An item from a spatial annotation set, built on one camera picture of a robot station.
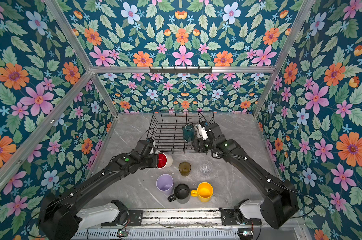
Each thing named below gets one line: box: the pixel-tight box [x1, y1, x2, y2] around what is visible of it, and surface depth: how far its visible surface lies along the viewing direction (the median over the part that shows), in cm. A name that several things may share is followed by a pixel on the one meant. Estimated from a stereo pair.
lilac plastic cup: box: [156, 173, 174, 196], surface depth 77 cm
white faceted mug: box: [194, 123, 209, 140], surface depth 73 cm
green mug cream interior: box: [182, 124, 195, 142], surface depth 97 cm
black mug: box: [167, 184, 190, 204], surface depth 79 cm
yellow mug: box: [190, 182, 214, 203], surface depth 78 cm
